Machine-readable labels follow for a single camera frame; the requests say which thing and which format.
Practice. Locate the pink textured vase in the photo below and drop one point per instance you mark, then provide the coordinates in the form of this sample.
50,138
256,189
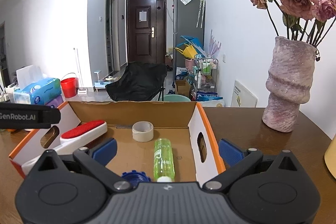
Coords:
290,77

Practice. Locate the white tape roll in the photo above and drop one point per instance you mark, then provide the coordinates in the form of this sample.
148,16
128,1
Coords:
143,131

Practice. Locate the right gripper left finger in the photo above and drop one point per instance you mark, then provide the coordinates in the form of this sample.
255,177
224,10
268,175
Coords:
93,163

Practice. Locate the red white lint brush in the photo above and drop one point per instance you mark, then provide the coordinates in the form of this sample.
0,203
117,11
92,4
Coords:
64,138

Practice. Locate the white blue capped bottle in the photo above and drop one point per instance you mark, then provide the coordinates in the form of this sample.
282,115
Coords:
134,177

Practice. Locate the small cardboard box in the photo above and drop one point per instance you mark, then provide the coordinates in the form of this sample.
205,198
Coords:
182,87

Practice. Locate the metal storage rack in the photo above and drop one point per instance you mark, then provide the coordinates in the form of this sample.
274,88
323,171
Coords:
204,78

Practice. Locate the white board on floor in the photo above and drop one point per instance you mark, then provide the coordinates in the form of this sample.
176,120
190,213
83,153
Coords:
242,97

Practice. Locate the teal plastic basin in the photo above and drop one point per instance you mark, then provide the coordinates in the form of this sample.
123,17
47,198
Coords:
175,98

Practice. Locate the dark brown door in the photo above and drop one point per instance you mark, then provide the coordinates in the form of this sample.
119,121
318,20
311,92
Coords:
146,31

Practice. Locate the yellow thermos bottle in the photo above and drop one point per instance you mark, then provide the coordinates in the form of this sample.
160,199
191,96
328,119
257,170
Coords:
330,157

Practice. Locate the orange red cardboard box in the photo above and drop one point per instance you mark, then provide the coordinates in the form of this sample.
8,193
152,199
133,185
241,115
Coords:
185,124

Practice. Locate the red bucket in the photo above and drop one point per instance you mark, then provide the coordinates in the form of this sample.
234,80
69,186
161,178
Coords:
69,85

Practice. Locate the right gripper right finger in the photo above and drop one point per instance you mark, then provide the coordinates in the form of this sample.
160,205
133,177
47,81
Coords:
241,162

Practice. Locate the blue tissue pack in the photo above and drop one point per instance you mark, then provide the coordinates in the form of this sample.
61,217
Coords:
34,88

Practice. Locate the purple tissue pack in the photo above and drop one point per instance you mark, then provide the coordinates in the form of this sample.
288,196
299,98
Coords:
56,102

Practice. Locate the green plastic bottle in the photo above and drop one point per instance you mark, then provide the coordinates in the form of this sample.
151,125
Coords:
163,167

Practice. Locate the grey refrigerator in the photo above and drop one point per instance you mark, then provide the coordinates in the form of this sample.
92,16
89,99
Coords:
185,14

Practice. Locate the black folding chair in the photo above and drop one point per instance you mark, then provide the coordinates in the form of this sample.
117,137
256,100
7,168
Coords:
139,82

